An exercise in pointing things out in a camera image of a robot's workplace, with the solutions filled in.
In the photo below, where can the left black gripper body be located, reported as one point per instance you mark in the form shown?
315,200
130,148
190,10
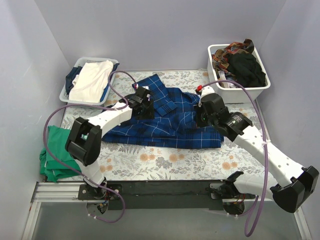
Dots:
146,110

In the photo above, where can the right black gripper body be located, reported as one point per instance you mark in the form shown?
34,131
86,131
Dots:
200,116

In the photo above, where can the blue plaid long sleeve shirt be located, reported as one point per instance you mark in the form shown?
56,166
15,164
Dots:
174,123

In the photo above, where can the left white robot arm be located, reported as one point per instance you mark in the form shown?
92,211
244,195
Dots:
85,137

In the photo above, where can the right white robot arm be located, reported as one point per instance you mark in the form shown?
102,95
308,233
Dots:
290,184

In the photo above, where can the white plastic bin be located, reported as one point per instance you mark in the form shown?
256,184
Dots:
234,95

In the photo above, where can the floral patterned table mat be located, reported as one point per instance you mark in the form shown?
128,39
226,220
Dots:
125,162

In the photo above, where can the brown plaid crumpled shirt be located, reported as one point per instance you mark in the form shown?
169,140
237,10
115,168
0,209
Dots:
220,57

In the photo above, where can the black crumpled shirt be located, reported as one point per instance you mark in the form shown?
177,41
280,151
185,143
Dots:
247,70

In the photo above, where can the folded white shirt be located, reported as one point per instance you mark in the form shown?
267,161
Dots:
90,81

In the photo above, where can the folded navy shirt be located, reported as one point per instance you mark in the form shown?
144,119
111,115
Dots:
71,80

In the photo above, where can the white slotted laundry basket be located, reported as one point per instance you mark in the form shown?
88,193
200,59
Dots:
89,81

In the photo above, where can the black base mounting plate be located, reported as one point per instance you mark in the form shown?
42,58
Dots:
175,194

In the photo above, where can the folded green shirt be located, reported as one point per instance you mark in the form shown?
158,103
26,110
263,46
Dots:
49,167

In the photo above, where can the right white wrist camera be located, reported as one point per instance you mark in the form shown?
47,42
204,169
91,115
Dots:
206,90

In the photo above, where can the aluminium rail frame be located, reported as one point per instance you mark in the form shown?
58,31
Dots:
75,192

